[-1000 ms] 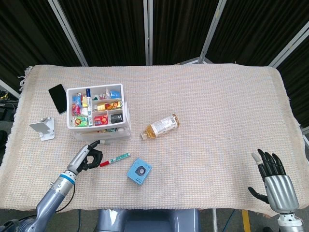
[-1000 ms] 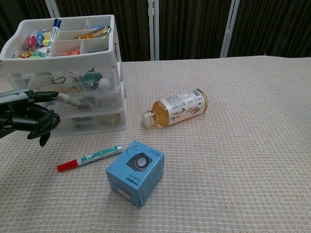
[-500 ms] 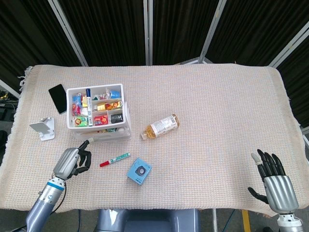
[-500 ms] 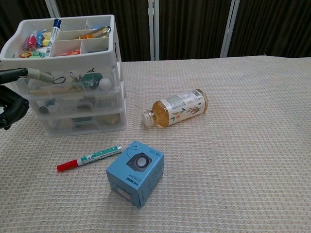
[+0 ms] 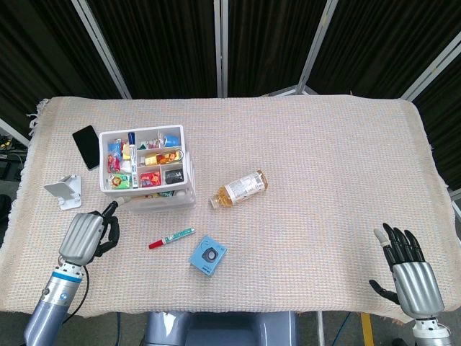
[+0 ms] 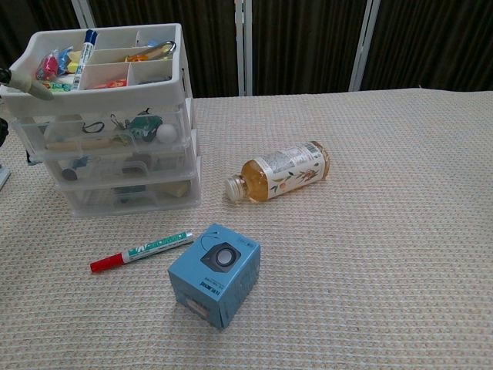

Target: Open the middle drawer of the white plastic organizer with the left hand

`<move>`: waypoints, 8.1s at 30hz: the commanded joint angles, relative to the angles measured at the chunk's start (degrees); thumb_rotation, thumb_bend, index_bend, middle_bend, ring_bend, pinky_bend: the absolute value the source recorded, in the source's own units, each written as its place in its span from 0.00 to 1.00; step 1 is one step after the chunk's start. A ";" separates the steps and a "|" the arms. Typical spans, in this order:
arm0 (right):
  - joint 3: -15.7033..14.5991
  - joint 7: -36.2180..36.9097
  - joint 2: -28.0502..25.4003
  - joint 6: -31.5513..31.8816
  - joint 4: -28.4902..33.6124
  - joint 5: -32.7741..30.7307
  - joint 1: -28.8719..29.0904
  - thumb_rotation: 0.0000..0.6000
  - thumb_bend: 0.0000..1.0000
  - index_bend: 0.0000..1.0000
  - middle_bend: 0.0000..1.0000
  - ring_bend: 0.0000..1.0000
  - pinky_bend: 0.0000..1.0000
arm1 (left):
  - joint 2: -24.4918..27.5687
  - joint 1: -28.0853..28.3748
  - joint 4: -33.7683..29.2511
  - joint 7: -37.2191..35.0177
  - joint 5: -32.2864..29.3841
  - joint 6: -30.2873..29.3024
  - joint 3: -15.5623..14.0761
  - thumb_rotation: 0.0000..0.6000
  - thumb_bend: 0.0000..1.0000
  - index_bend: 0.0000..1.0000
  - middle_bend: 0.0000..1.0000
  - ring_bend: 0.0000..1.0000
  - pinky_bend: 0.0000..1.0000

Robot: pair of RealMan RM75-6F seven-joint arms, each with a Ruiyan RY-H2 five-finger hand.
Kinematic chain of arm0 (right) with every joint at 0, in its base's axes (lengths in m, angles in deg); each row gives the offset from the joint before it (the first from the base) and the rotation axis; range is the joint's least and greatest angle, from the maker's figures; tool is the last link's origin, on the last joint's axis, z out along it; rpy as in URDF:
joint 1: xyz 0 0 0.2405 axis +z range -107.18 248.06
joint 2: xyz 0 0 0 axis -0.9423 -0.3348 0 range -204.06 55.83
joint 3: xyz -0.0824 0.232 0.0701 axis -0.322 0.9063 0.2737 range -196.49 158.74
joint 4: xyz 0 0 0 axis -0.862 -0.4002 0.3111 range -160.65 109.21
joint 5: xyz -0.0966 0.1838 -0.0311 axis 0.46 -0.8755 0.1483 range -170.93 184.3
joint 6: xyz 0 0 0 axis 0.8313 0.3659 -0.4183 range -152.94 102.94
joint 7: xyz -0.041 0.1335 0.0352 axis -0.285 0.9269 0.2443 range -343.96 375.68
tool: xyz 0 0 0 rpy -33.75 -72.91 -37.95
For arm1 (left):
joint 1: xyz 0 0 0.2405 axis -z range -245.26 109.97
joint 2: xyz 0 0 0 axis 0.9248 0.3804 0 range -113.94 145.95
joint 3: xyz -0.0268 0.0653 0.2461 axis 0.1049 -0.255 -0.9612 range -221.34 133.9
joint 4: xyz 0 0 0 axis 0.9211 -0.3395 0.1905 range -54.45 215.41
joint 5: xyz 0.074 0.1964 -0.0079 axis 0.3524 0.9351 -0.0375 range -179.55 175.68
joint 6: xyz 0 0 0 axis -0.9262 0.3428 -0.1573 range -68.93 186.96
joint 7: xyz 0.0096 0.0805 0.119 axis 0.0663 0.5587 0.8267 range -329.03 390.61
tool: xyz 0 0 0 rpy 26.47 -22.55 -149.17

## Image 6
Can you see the white plastic drawer organizer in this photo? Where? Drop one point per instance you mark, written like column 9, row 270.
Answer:
column 115, row 98

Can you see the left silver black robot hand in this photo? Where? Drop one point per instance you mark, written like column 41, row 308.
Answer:
column 34, row 88

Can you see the blue-capped white marker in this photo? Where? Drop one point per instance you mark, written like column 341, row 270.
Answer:
column 85, row 58

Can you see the yellow candy packet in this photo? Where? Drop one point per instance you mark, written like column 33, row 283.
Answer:
column 73, row 63

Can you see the red snack packet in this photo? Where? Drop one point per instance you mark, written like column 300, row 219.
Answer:
column 111, row 83

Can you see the blue candy packet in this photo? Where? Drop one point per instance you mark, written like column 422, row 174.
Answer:
column 63, row 54

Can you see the white ping-pong ball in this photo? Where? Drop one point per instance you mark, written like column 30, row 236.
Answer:
column 166, row 133

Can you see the green lion snack packet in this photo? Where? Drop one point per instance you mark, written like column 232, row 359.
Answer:
column 58, row 86

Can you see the pink candy packet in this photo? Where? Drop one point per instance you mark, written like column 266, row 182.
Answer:
column 46, row 67

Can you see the red-capped green marker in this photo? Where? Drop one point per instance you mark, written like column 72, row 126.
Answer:
column 154, row 246

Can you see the blue speaker box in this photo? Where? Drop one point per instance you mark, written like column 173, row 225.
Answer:
column 215, row 285

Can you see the beige woven tablecloth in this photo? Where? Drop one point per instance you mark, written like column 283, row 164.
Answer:
column 346, row 231

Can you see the yellow sticky note pad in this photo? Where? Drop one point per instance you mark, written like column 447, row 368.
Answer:
column 175, row 189

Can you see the amber tea bottle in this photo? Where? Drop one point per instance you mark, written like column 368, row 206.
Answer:
column 285, row 173

